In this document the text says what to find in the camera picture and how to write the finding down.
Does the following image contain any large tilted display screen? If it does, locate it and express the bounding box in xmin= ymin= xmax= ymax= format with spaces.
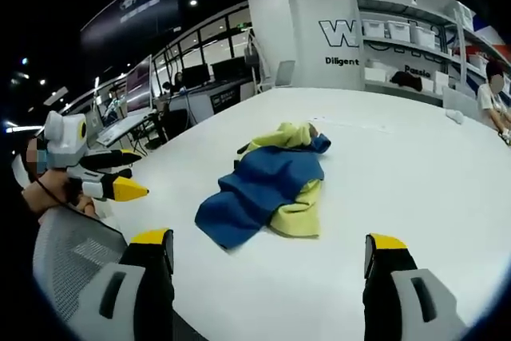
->
xmin=125 ymin=54 xmax=155 ymax=113

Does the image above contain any thin black cable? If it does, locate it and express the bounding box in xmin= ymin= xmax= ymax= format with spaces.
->
xmin=33 ymin=178 xmax=83 ymax=207

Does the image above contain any grey mesh office chair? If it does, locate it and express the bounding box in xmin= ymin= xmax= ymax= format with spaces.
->
xmin=31 ymin=200 xmax=129 ymax=335

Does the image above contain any grey reception counter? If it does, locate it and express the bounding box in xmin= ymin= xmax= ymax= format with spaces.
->
xmin=166 ymin=79 xmax=257 ymax=128

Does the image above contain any dark cloth bundle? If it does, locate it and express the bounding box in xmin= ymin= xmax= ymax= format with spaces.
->
xmin=388 ymin=70 xmax=424 ymax=93

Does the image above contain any dark hanging banner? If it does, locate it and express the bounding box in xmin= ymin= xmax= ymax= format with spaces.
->
xmin=79 ymin=0 xmax=180 ymax=75

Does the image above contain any small white cloth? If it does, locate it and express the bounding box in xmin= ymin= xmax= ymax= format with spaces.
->
xmin=444 ymin=108 xmax=466 ymax=125

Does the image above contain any white metal shelf unit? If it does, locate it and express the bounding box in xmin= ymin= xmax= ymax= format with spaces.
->
xmin=353 ymin=0 xmax=511 ymax=107

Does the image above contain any white office chair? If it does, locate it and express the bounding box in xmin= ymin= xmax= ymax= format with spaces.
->
xmin=274 ymin=59 xmax=297 ymax=87

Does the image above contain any white folding desk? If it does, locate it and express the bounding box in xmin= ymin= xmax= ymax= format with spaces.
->
xmin=94 ymin=111 xmax=155 ymax=149

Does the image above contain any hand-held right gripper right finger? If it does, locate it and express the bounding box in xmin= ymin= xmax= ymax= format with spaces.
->
xmin=362 ymin=232 xmax=469 ymax=341

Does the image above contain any white wire rack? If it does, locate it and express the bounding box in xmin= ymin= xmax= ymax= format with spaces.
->
xmin=242 ymin=28 xmax=277 ymax=95

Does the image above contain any row of white storage bins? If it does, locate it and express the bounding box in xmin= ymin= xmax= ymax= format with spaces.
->
xmin=361 ymin=17 xmax=438 ymax=50

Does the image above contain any person's left hand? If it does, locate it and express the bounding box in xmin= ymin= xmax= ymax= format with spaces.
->
xmin=22 ymin=170 xmax=97 ymax=221

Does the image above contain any blue and yellow garment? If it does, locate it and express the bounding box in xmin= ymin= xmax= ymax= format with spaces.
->
xmin=194 ymin=121 xmax=332 ymax=252

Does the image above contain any black computer monitor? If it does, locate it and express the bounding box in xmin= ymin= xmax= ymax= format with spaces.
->
xmin=211 ymin=56 xmax=246 ymax=83
xmin=181 ymin=62 xmax=211 ymax=87

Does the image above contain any grey chair backrest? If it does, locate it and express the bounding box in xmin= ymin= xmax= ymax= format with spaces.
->
xmin=441 ymin=85 xmax=479 ymax=120

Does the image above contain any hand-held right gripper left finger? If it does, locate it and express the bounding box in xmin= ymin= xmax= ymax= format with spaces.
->
xmin=77 ymin=228 xmax=176 ymax=341

